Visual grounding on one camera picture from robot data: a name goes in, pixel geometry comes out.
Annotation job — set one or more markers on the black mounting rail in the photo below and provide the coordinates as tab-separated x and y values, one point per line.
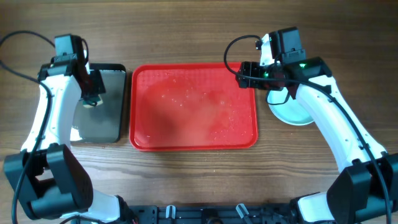
205	214

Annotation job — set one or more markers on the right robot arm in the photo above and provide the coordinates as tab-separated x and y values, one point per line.
301	90

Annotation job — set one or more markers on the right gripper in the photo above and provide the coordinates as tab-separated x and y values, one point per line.
249	69

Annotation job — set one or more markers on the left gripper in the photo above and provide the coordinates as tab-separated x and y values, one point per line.
100	88

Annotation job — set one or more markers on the white plate with stain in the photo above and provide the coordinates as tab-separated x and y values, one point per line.
292	124

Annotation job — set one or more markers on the green yellow sponge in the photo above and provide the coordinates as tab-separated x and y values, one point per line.
93	101

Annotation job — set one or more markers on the red plastic tray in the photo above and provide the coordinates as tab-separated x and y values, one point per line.
189	107

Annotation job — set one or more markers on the black water tray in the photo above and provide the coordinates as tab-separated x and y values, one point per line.
102	123

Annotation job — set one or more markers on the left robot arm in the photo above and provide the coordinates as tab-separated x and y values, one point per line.
48	181

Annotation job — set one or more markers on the light blue top plate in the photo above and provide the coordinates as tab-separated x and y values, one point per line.
282	104

